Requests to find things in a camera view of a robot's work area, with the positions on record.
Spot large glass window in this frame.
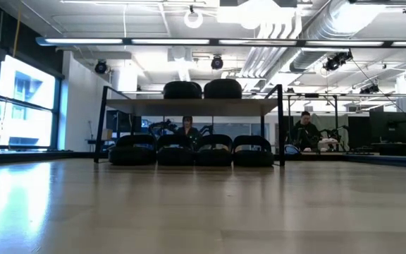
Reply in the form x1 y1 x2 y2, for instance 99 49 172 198
0 54 58 149

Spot long ceiling light strip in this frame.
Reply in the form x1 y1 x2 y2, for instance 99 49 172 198
35 36 406 49

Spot white ceiling pipes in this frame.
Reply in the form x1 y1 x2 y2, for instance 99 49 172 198
238 13 305 78

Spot black metal rack frame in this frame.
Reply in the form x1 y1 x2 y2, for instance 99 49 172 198
286 92 406 156

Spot yellow hanging cord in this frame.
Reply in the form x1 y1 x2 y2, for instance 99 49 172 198
11 6 23 59

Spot silver air duct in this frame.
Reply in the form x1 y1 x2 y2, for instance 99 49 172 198
289 0 387 73

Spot black monitor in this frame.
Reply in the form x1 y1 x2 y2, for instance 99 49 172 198
369 111 406 144

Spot white ring lamp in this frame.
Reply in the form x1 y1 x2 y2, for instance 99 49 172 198
183 10 204 30

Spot black hanging camera rig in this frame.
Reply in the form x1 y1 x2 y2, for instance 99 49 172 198
321 50 354 73

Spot wooden shelf with black legs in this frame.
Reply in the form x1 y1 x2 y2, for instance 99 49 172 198
93 83 287 167

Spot black hanging device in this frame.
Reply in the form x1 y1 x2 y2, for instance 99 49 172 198
359 83 380 95

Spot black ceiling spotlight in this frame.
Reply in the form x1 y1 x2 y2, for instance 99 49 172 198
94 59 109 75
210 55 224 71

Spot person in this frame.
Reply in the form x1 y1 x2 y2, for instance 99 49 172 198
173 115 202 142
290 111 324 152

